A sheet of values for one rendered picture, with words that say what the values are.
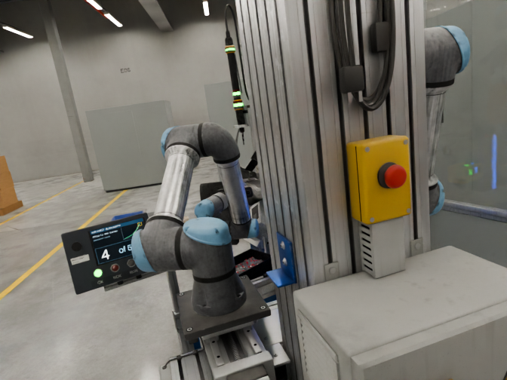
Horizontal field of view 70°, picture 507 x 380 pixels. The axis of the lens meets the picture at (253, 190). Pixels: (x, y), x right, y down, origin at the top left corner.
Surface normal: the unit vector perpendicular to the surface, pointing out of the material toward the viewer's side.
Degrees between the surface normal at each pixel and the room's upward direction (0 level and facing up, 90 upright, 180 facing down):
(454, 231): 90
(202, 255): 90
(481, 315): 0
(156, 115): 90
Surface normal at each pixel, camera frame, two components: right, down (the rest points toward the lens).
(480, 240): -0.88, 0.22
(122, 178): 0.09, 0.22
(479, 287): -0.14, -0.96
